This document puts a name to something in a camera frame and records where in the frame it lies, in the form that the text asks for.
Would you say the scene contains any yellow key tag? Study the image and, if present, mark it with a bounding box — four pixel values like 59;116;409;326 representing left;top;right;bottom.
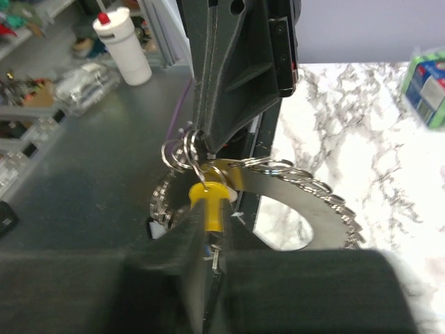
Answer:
188;182;230;232

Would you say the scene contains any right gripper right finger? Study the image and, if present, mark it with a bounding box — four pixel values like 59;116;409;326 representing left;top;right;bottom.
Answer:
204;201;419;333

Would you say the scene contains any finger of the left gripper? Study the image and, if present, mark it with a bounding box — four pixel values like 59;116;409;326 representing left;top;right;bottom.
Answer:
204;1;279;153
182;1;218;133

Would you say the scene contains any clear plastic bag pile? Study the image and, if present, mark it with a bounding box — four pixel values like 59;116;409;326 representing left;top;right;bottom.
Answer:
51;62;121;116

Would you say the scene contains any green sponge pack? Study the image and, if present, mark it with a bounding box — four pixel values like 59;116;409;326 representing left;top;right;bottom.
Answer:
401;47;444;129

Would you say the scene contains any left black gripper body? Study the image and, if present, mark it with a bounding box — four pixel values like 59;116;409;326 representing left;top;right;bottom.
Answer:
267;0;301;97

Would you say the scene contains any aluminium frame post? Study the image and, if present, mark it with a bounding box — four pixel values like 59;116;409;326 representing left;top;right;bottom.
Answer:
138;0;193;72

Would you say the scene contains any black key tag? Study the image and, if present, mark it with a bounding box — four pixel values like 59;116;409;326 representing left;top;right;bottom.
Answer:
145;216;166;240

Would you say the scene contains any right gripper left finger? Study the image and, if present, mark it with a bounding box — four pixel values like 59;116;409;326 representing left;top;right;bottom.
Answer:
1;203;205;333

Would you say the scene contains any metal keyring holder with rings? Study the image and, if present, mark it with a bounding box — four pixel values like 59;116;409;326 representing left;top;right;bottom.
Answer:
149;130;364;250

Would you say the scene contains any white cylindrical container red cap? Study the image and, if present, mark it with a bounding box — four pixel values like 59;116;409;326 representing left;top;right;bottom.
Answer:
92;6;152;86

